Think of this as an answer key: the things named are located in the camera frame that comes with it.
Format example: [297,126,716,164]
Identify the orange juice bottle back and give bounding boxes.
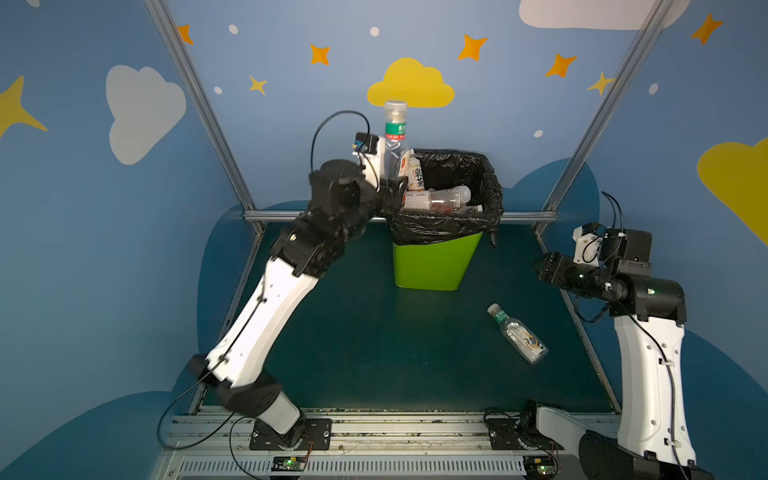
[398,149,425,191]

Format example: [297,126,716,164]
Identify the clear bottle colourful label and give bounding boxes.
[487,303,549,365]

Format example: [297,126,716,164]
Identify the white bottle pink label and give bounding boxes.
[384,100,408,180]

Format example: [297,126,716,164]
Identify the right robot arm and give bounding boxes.
[533,222,713,479]

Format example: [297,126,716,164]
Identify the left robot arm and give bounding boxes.
[188,159,407,448]

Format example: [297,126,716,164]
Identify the black bin liner bag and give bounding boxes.
[386,149,504,247]

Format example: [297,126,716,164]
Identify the green plastic bin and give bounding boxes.
[393,233,482,291]

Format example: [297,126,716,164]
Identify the clear bottle green neck band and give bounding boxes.
[403,190,464,213]

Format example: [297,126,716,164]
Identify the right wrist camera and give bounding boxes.
[572,222,606,267]

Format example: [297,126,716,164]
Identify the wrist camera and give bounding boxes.
[572,222,606,267]
[353,132,385,189]

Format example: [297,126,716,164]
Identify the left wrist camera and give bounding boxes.
[353,132,385,189]

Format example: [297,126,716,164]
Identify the aluminium back frame rail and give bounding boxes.
[242,209,559,225]

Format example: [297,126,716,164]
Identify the aluminium right frame post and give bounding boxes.
[533,0,675,238]

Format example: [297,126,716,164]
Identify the aluminium frame post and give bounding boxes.
[533,0,675,238]
[144,0,256,214]

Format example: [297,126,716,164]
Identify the aluminium left frame post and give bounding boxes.
[144,0,256,214]

